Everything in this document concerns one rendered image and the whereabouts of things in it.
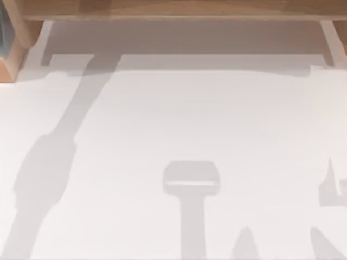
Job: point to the wooden drawer front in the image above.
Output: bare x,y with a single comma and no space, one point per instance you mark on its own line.
173,9

